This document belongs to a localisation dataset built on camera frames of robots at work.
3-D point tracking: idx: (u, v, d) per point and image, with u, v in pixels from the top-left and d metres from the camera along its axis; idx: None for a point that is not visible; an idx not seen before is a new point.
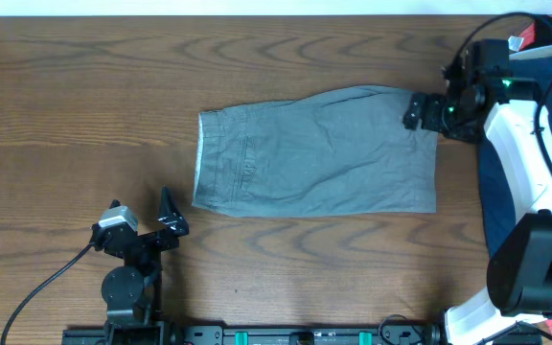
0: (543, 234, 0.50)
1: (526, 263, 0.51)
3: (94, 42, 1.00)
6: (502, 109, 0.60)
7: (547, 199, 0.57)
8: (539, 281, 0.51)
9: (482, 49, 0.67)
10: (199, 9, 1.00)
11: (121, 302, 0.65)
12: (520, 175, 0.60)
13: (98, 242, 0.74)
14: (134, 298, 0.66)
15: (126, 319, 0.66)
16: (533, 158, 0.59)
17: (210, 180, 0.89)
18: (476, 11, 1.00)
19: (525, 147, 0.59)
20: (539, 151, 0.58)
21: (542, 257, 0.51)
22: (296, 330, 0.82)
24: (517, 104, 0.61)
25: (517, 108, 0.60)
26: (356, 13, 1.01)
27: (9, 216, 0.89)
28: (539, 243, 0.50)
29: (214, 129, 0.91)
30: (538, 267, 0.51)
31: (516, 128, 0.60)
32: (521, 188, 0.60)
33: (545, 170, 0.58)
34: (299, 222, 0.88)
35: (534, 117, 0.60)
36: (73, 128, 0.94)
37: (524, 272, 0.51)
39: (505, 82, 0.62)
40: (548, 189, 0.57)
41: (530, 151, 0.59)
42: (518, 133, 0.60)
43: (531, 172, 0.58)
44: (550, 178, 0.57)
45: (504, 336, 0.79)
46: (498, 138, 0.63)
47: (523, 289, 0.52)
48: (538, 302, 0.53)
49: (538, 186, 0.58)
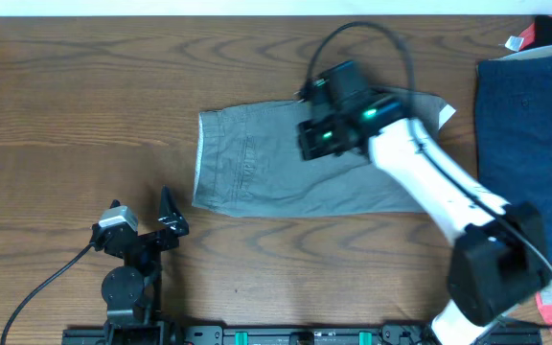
0: (473, 250, 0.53)
1: (480, 281, 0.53)
3: (94, 42, 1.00)
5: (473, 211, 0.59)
6: (376, 140, 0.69)
7: (465, 215, 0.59)
8: (494, 288, 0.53)
9: (335, 80, 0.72)
10: (199, 10, 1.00)
11: (121, 302, 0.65)
12: (435, 197, 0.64)
13: (98, 242, 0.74)
14: (133, 298, 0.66)
15: (126, 318, 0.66)
16: (431, 175, 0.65)
17: (210, 180, 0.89)
18: (475, 11, 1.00)
19: (418, 168, 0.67)
20: (431, 168, 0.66)
21: (487, 269, 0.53)
22: (296, 330, 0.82)
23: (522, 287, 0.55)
24: (390, 130, 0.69)
25: (392, 138, 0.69)
26: (356, 13, 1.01)
27: (9, 216, 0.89)
28: (479, 261, 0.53)
29: (214, 129, 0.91)
30: (488, 279, 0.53)
31: (402, 155, 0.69)
32: (441, 212, 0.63)
33: (450, 185, 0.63)
34: (299, 222, 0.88)
35: (412, 138, 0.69)
36: (73, 128, 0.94)
37: (483, 288, 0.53)
39: (367, 110, 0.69)
40: (456, 199, 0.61)
41: (423, 172, 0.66)
42: (408, 158, 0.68)
43: (437, 192, 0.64)
44: (457, 191, 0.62)
45: (501, 335, 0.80)
46: (398, 170, 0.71)
47: (490, 303, 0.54)
48: (506, 305, 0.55)
49: (448, 203, 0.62)
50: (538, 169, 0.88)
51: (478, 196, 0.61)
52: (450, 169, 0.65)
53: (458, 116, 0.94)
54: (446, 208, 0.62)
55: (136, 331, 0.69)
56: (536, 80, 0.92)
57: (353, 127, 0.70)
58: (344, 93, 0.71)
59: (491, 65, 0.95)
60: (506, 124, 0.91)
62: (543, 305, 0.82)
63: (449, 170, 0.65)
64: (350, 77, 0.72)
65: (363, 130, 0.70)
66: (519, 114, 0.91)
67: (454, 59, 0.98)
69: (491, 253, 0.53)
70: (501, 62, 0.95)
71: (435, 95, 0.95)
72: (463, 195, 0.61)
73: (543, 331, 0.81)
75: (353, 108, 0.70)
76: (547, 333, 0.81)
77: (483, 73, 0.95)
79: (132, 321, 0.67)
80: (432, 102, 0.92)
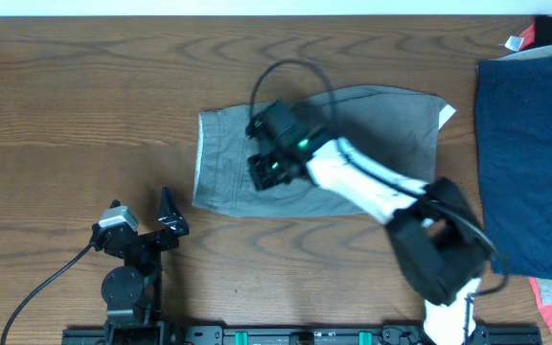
0: (403, 227, 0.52)
1: (418, 256, 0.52)
3: (94, 42, 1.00)
5: (398, 198, 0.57)
6: (311, 164, 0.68)
7: (390, 202, 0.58)
8: (438, 263, 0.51)
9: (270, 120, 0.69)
10: (199, 10, 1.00)
11: (121, 302, 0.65)
12: (365, 197, 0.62)
13: (98, 242, 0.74)
14: (134, 298, 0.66)
15: (126, 319, 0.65)
16: (358, 180, 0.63)
17: (210, 180, 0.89)
18: (475, 12, 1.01)
19: (347, 180, 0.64)
20: (359, 174, 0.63)
21: (423, 243, 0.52)
22: (296, 330, 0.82)
23: (467, 258, 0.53)
24: (319, 154, 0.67)
25: (324, 161, 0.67)
26: (356, 13, 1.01)
27: (8, 216, 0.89)
28: (410, 237, 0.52)
29: (214, 129, 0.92)
30: (426, 252, 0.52)
31: (333, 172, 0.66)
32: (374, 207, 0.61)
33: (372, 181, 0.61)
34: (299, 222, 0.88)
35: (338, 151, 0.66)
36: (73, 128, 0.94)
37: (425, 264, 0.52)
39: (299, 142, 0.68)
40: (385, 195, 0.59)
41: (352, 180, 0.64)
42: (336, 172, 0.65)
43: (367, 192, 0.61)
44: (379, 185, 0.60)
45: (500, 335, 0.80)
46: (334, 184, 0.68)
47: (439, 279, 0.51)
48: (458, 279, 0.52)
49: (377, 196, 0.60)
50: (538, 169, 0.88)
51: (400, 183, 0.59)
52: (376, 171, 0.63)
53: (458, 116, 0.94)
54: (377, 203, 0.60)
55: (136, 332, 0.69)
56: (535, 80, 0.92)
57: (292, 160, 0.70)
58: (278, 127, 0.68)
59: (491, 65, 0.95)
60: (506, 125, 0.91)
62: (543, 305, 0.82)
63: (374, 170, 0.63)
64: (281, 111, 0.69)
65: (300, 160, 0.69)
66: (519, 114, 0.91)
67: (454, 59, 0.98)
69: (421, 227, 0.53)
70: (501, 62, 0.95)
71: (435, 95, 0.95)
72: (385, 188, 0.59)
73: (543, 331, 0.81)
75: (289, 144, 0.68)
76: (547, 333, 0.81)
77: (483, 73, 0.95)
79: (132, 322, 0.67)
80: (431, 103, 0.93)
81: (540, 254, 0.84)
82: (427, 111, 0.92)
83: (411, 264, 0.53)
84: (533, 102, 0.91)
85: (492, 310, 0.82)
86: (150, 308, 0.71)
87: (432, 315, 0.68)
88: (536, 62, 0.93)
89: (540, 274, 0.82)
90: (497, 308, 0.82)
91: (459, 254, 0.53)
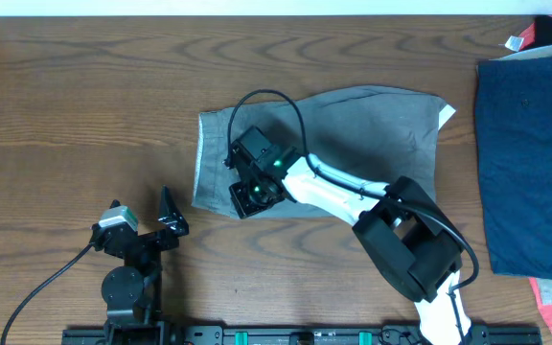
0: (372, 228, 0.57)
1: (387, 253, 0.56)
3: (94, 42, 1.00)
5: (363, 202, 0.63)
6: (286, 181, 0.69)
7: (357, 207, 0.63)
8: (408, 256, 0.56)
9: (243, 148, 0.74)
10: (200, 10, 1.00)
11: (121, 302, 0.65)
12: (333, 203, 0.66)
13: (98, 242, 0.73)
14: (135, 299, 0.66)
15: (126, 319, 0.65)
16: (328, 190, 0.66)
17: (210, 181, 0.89)
18: (475, 12, 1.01)
19: (318, 190, 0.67)
20: (329, 185, 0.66)
21: (391, 240, 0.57)
22: (296, 330, 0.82)
23: (435, 250, 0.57)
24: (291, 171, 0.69)
25: (294, 178, 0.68)
26: (356, 13, 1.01)
27: (9, 216, 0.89)
28: (378, 237, 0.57)
29: (214, 129, 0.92)
30: (396, 248, 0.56)
31: (305, 185, 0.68)
32: (342, 211, 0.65)
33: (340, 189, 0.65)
34: (299, 222, 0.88)
35: (308, 166, 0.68)
36: (73, 128, 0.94)
37: (397, 259, 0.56)
39: (274, 163, 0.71)
40: (352, 199, 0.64)
41: (321, 192, 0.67)
42: (308, 185, 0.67)
43: (336, 200, 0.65)
44: (347, 191, 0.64)
45: (500, 336, 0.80)
46: (307, 197, 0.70)
47: (411, 274, 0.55)
48: (430, 272, 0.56)
49: (345, 202, 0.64)
50: (539, 169, 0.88)
51: (364, 185, 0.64)
52: (341, 175, 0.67)
53: (458, 116, 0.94)
54: (347, 210, 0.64)
55: (137, 332, 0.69)
56: (535, 81, 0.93)
57: (270, 180, 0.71)
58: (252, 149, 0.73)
59: (491, 65, 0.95)
60: (506, 125, 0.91)
62: (543, 305, 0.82)
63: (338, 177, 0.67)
64: (255, 138, 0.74)
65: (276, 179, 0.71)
66: (520, 114, 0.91)
67: (454, 59, 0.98)
69: (387, 227, 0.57)
70: (501, 62, 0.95)
71: (435, 95, 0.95)
72: (351, 193, 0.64)
73: (543, 331, 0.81)
75: (266, 165, 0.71)
76: (547, 333, 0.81)
77: (483, 73, 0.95)
79: (133, 322, 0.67)
80: (431, 103, 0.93)
81: (540, 255, 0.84)
82: (427, 111, 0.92)
83: (385, 264, 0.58)
84: (533, 103, 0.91)
85: (492, 310, 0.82)
86: (150, 308, 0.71)
87: (425, 317, 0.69)
88: (536, 62, 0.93)
89: (541, 274, 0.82)
90: (497, 308, 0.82)
91: (427, 247, 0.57)
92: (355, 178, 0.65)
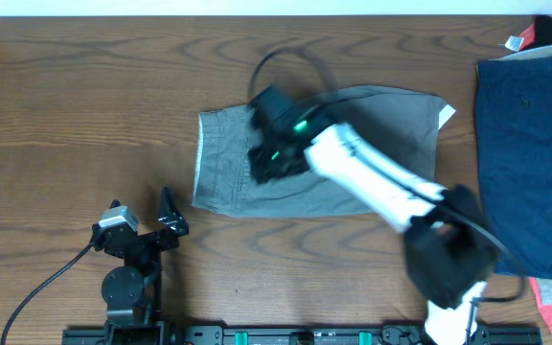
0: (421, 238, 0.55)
1: (430, 263, 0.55)
3: (94, 42, 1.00)
5: (410, 202, 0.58)
6: (313, 152, 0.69)
7: (402, 206, 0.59)
8: (448, 269, 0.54)
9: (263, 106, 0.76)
10: (200, 10, 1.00)
11: (121, 302, 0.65)
12: (377, 196, 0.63)
13: (98, 242, 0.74)
14: (135, 298, 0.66)
15: (126, 318, 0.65)
16: (364, 176, 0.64)
17: (210, 181, 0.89)
18: (475, 12, 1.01)
19: (356, 174, 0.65)
20: (368, 170, 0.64)
21: (436, 252, 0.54)
22: (296, 330, 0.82)
23: (475, 263, 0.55)
24: (323, 140, 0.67)
25: (326, 149, 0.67)
26: (356, 13, 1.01)
27: (9, 216, 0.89)
28: (429, 246, 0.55)
29: (214, 129, 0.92)
30: (439, 260, 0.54)
31: (341, 162, 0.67)
32: (385, 208, 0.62)
33: (384, 180, 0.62)
34: (299, 222, 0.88)
35: (345, 142, 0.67)
36: (73, 128, 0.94)
37: (437, 270, 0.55)
39: (295, 126, 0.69)
40: (399, 196, 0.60)
41: (359, 175, 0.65)
42: (345, 166, 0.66)
43: (379, 191, 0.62)
44: (393, 186, 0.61)
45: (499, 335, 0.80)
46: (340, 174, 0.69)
47: (446, 285, 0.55)
48: (465, 284, 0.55)
49: (389, 198, 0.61)
50: (539, 169, 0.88)
51: (412, 185, 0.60)
52: (383, 166, 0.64)
53: (458, 117, 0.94)
54: (387, 203, 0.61)
55: (137, 332, 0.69)
56: (535, 81, 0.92)
57: (288, 142, 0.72)
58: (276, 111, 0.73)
59: (491, 66, 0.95)
60: (506, 124, 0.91)
62: (543, 305, 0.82)
63: (383, 166, 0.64)
64: (273, 96, 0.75)
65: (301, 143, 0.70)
66: (520, 115, 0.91)
67: (453, 59, 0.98)
69: (435, 238, 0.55)
70: (501, 63, 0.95)
71: (435, 95, 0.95)
72: (399, 190, 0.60)
73: (543, 331, 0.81)
75: (287, 128, 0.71)
76: (547, 333, 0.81)
77: (483, 73, 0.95)
79: (133, 321, 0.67)
80: (431, 103, 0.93)
81: (540, 255, 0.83)
82: (427, 111, 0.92)
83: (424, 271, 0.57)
84: (533, 103, 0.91)
85: (493, 310, 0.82)
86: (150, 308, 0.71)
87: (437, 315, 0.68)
88: (535, 62, 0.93)
89: (540, 274, 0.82)
90: (497, 308, 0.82)
91: (470, 261, 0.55)
92: (404, 176, 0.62)
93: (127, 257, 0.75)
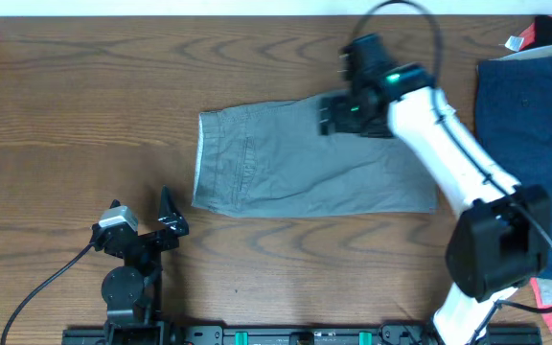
0: (482, 222, 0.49)
1: (480, 250, 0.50)
3: (94, 42, 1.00)
5: (484, 189, 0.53)
6: (397, 107, 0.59)
7: (475, 189, 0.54)
8: (492, 263, 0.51)
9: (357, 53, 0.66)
10: (200, 10, 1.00)
11: (121, 302, 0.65)
12: (445, 171, 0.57)
13: (98, 242, 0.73)
14: (135, 298, 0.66)
15: (126, 318, 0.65)
16: (444, 148, 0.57)
17: (210, 181, 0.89)
18: (475, 12, 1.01)
19: (434, 142, 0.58)
20: (448, 141, 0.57)
21: (489, 241, 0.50)
22: (296, 330, 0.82)
23: (517, 264, 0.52)
24: (410, 97, 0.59)
25: (413, 105, 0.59)
26: (356, 13, 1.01)
27: (9, 216, 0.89)
28: (485, 235, 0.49)
29: (214, 129, 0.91)
30: (488, 251, 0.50)
31: (421, 126, 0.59)
32: (451, 185, 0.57)
33: (463, 158, 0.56)
34: (299, 222, 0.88)
35: (433, 105, 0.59)
36: (73, 128, 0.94)
37: (482, 260, 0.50)
39: (389, 76, 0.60)
40: (473, 178, 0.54)
41: (440, 145, 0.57)
42: (425, 128, 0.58)
43: (452, 167, 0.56)
44: (471, 166, 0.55)
45: (500, 336, 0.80)
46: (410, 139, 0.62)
47: (484, 276, 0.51)
48: (502, 280, 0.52)
49: (462, 177, 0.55)
50: (540, 169, 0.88)
51: (491, 171, 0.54)
52: (465, 141, 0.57)
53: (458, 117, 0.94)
54: (459, 181, 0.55)
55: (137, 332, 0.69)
56: (536, 81, 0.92)
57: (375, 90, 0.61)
58: (370, 60, 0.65)
59: (491, 66, 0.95)
60: (507, 125, 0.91)
62: (543, 305, 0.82)
63: (466, 140, 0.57)
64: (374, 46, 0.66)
65: (385, 95, 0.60)
66: (520, 115, 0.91)
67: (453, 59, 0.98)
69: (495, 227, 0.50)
70: (502, 62, 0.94)
71: None
72: (477, 171, 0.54)
73: (543, 331, 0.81)
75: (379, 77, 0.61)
76: (547, 333, 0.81)
77: (483, 73, 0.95)
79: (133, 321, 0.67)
80: None
81: None
82: None
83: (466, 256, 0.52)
84: (533, 103, 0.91)
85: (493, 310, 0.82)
86: (150, 308, 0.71)
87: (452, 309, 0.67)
88: (536, 62, 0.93)
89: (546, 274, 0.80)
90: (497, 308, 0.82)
91: (514, 260, 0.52)
92: (486, 159, 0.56)
93: (127, 256, 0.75)
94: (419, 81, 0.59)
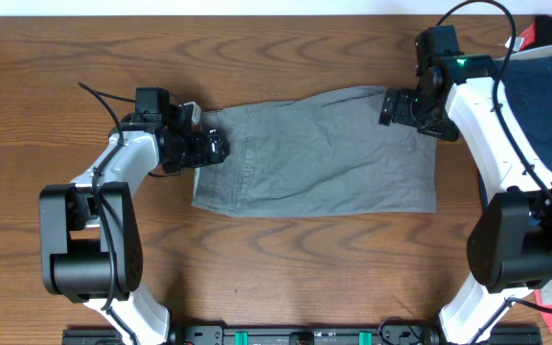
0: (513, 209, 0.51)
1: (503, 236, 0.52)
3: (93, 42, 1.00)
5: (522, 179, 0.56)
6: (459, 89, 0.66)
7: (514, 176, 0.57)
8: (512, 252, 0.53)
9: (431, 37, 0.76)
10: (201, 9, 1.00)
11: (148, 98, 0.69)
12: (486, 156, 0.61)
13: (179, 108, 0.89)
14: (164, 104, 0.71)
15: (149, 96, 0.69)
16: (494, 134, 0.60)
17: (210, 181, 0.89)
18: (475, 12, 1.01)
19: (486, 126, 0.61)
20: (497, 127, 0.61)
21: (514, 230, 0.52)
22: (296, 330, 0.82)
23: (537, 262, 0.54)
24: (474, 86, 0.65)
25: (474, 92, 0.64)
26: (356, 14, 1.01)
27: (8, 216, 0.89)
28: (512, 221, 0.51)
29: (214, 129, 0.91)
30: (511, 239, 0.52)
31: (476, 109, 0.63)
32: (490, 170, 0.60)
33: (509, 146, 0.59)
34: (299, 222, 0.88)
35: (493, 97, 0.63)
36: (73, 128, 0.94)
37: (503, 246, 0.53)
39: (458, 62, 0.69)
40: (515, 167, 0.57)
41: (491, 129, 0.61)
42: (479, 113, 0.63)
43: (495, 150, 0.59)
44: (514, 156, 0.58)
45: (501, 337, 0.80)
46: (462, 120, 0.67)
47: (500, 262, 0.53)
48: (519, 270, 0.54)
49: (503, 165, 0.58)
50: None
51: (533, 164, 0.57)
52: (517, 133, 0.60)
53: None
54: (498, 165, 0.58)
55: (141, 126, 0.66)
56: (536, 80, 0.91)
57: (442, 71, 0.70)
58: (438, 48, 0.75)
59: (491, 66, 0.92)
60: None
62: (543, 305, 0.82)
63: (517, 135, 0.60)
64: (449, 34, 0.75)
65: (449, 77, 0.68)
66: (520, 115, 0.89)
67: None
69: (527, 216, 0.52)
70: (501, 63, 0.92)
71: None
72: (519, 160, 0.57)
73: (543, 331, 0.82)
75: (449, 60, 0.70)
76: (547, 333, 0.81)
77: None
79: (153, 109, 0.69)
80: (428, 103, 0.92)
81: None
82: None
83: (489, 241, 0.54)
84: (534, 103, 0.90)
85: None
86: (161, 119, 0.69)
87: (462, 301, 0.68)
88: (536, 63, 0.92)
89: None
90: None
91: (534, 254, 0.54)
92: (529, 152, 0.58)
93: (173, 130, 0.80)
94: (485, 73, 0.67)
